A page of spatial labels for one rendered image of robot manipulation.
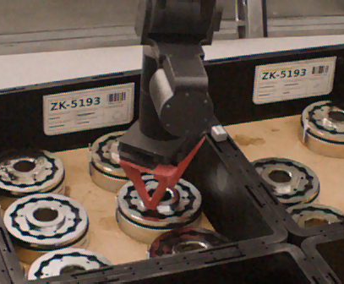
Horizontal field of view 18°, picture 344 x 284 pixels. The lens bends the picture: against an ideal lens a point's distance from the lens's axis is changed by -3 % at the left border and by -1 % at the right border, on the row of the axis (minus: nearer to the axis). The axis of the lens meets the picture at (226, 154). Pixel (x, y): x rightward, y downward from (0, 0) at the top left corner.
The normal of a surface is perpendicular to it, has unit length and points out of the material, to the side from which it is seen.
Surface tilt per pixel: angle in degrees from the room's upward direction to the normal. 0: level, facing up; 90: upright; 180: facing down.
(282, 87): 90
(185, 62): 9
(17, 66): 0
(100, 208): 0
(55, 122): 90
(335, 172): 0
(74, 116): 90
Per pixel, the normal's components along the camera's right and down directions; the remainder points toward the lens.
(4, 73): 0.07, -0.84
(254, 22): 0.26, 0.12
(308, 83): 0.38, 0.52
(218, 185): -0.92, 0.15
